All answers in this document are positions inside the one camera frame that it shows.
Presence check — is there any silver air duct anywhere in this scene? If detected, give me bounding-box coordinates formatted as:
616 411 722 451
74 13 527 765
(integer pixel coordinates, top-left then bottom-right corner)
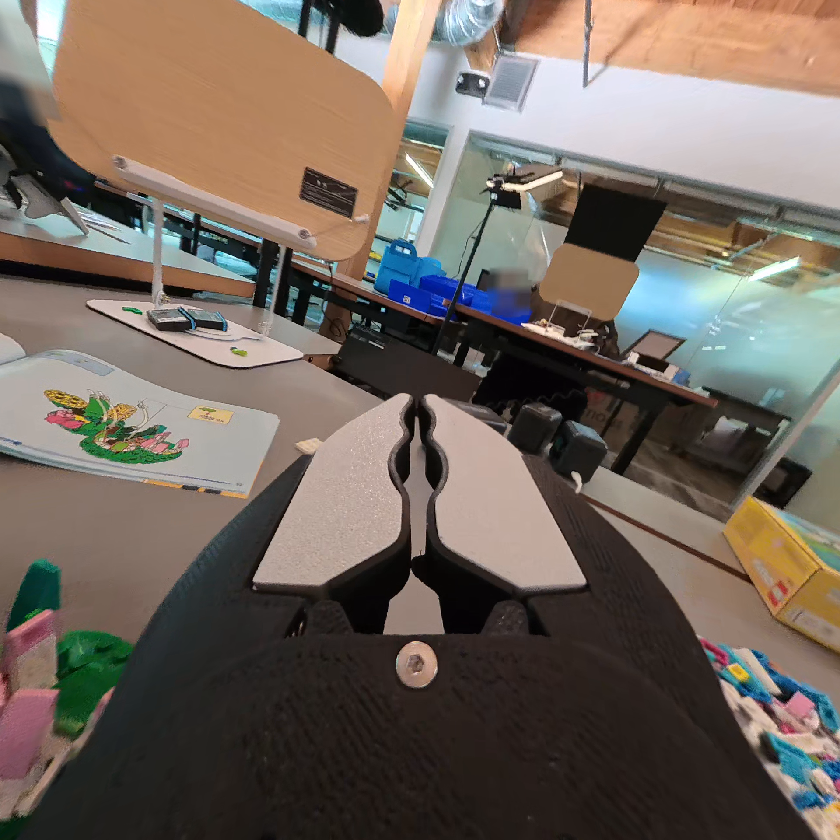
433 0 506 47

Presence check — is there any small wooden board on stand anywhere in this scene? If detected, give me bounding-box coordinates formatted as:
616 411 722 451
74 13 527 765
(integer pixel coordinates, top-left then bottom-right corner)
539 243 641 339

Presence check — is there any small dark side table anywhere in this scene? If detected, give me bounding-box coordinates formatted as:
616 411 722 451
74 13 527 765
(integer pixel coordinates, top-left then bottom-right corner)
702 387 791 460

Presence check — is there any wooden board on white stand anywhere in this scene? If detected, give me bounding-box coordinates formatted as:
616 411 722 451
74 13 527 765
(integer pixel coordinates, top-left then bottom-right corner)
47 0 406 370

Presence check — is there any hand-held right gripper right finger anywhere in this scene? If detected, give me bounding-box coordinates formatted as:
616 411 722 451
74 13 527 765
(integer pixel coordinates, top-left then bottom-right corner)
417 392 588 635

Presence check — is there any black box device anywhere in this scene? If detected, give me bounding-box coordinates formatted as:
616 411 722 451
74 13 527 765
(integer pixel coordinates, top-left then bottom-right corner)
508 402 564 455
550 420 609 483

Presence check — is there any yellow lego box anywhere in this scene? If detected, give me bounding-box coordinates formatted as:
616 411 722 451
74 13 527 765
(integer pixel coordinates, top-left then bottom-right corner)
724 495 840 654

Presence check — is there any black tripod with lamp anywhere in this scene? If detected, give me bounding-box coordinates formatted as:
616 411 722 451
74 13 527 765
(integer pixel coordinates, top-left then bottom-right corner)
430 164 565 358

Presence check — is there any group of blue storage bins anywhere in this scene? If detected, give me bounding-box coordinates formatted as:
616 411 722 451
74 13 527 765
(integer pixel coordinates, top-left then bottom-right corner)
377 239 532 326

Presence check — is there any lego instruction booklet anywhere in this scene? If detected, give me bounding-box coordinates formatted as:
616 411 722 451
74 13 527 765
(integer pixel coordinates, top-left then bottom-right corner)
0 331 282 498

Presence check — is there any white air vent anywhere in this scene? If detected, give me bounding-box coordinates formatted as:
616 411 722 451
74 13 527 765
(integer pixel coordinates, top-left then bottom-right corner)
482 52 540 112

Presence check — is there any pile of mixed lego pieces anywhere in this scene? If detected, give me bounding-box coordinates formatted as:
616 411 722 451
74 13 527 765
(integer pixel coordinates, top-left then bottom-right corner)
699 635 840 840

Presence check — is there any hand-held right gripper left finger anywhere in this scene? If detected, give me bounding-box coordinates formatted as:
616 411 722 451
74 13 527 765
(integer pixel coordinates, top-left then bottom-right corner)
251 392 417 635

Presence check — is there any green and pink lego model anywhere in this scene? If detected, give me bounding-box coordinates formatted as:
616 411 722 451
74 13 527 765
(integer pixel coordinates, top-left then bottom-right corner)
0 558 135 821

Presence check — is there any wooden post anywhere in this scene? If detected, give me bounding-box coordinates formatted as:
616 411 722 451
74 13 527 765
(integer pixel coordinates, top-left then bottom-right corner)
322 0 441 342

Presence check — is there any grey table with wooden edge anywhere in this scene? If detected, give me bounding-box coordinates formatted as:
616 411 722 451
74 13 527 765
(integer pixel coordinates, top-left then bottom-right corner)
0 213 257 299

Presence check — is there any long brown table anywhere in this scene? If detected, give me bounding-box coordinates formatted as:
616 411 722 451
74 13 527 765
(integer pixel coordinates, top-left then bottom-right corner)
289 259 719 473

